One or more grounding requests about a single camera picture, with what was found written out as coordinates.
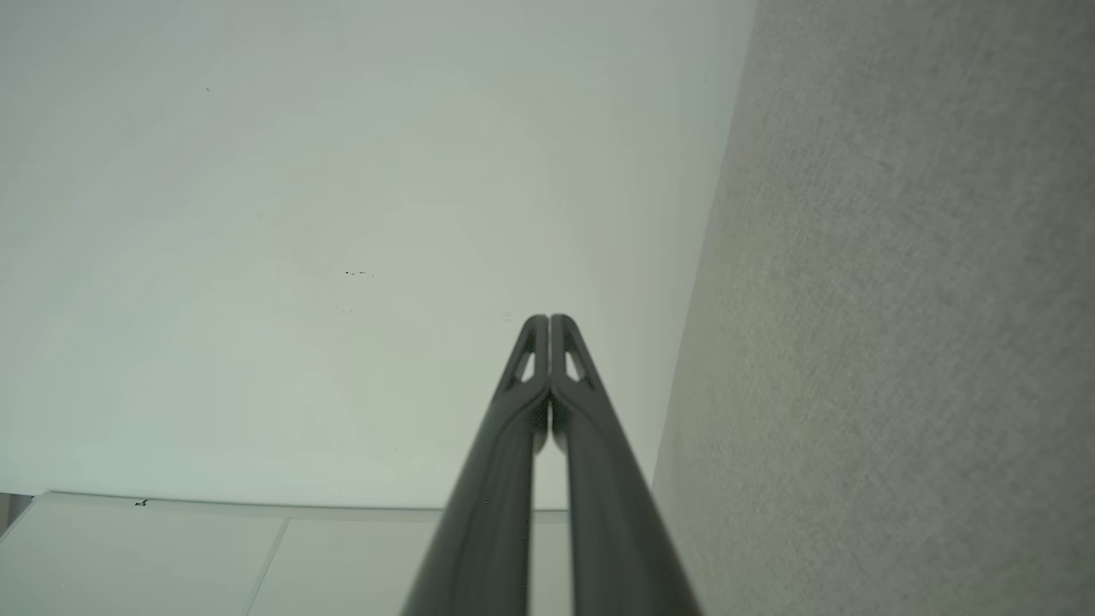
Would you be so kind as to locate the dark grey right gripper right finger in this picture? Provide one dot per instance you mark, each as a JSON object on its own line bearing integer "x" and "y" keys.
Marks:
{"x": 607, "y": 496}

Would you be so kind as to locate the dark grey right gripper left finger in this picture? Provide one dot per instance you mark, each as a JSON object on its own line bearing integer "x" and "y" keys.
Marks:
{"x": 500, "y": 479}

